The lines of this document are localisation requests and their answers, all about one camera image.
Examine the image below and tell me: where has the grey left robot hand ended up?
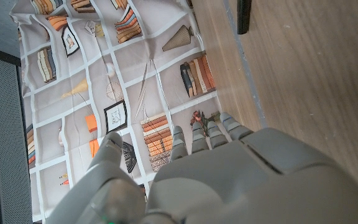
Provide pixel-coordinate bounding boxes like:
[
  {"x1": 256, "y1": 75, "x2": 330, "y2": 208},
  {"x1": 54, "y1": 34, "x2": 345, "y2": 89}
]
[{"x1": 44, "y1": 111, "x2": 358, "y2": 224}]

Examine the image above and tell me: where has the slim white marker black cap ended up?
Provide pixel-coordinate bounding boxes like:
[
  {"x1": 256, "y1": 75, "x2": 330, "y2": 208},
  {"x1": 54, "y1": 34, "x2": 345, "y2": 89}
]
[{"x1": 236, "y1": 0, "x2": 253, "y2": 35}]

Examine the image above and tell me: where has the printed bookshelf backdrop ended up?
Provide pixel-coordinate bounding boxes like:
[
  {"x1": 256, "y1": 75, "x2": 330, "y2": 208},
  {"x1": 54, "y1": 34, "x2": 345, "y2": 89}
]
[{"x1": 9, "y1": 0, "x2": 229, "y2": 223}]

